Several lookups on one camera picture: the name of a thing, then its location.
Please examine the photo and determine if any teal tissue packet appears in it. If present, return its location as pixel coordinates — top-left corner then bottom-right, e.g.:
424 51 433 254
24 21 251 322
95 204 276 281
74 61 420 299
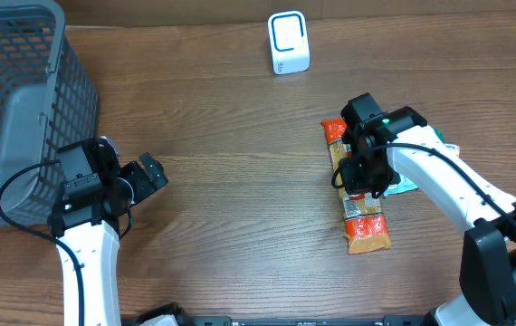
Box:
383 175 418 197

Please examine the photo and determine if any red snack package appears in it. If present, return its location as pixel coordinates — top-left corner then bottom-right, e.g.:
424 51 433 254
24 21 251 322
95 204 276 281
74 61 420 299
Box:
321 118 392 254

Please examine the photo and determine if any green lid jar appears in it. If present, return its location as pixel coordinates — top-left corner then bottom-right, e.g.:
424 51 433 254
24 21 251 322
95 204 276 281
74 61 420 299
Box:
434 128 445 143

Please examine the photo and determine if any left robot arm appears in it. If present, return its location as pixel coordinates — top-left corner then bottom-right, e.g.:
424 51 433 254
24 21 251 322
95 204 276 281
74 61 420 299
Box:
48 138 168 325

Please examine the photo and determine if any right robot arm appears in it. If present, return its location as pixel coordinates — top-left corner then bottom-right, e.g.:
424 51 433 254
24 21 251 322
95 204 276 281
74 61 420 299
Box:
331 93 516 325

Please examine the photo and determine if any white barcode scanner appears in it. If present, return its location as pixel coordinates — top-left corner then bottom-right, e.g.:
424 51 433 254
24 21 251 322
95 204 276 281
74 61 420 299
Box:
267 10 311 75

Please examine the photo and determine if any grey plastic mesh basket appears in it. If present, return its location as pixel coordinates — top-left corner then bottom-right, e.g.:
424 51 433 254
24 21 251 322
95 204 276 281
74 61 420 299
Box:
0 1 100 225

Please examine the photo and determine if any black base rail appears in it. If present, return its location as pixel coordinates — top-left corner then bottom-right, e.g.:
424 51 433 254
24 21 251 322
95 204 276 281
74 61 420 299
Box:
124 314 435 326

